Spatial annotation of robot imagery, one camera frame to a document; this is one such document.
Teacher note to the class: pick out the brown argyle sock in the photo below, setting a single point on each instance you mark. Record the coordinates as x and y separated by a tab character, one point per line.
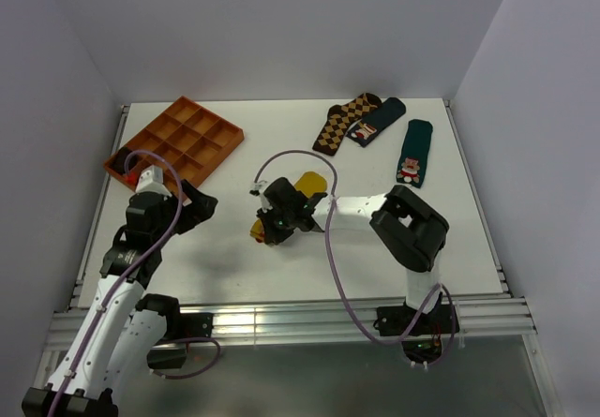
340	118

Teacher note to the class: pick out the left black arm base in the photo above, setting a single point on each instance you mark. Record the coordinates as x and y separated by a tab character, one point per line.
168	356

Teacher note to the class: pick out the navy sock with pattern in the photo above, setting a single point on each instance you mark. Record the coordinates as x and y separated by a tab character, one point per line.
368	128

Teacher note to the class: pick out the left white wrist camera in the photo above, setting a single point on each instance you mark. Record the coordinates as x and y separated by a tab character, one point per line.
150	179

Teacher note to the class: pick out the orange compartment tray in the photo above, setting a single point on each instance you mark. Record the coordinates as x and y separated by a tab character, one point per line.
193	139

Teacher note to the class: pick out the dark green santa sock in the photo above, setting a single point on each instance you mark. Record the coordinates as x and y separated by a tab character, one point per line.
413	161

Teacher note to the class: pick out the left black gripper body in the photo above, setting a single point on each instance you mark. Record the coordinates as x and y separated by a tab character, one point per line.
190	214

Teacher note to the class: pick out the aluminium frame rail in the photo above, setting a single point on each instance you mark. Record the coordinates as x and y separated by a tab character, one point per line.
329	322

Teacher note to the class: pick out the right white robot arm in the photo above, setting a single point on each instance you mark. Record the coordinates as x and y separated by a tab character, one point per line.
411	230

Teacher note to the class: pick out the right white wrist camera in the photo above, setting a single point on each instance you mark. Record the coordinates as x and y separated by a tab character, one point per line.
257	190

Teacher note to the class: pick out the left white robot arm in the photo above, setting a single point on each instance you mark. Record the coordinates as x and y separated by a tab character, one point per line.
125	321

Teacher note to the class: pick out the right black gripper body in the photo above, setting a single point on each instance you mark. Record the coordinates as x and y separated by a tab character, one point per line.
278	224

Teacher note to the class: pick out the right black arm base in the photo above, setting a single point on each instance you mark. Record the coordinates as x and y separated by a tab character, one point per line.
425	342

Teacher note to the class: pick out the yellow sock with character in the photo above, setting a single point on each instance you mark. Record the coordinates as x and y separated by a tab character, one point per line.
311	185

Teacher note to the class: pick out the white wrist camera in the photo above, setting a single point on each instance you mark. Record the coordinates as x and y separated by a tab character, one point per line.
150	179
257	190

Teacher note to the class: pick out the rolled dark sock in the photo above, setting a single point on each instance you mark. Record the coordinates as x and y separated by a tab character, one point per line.
119	162

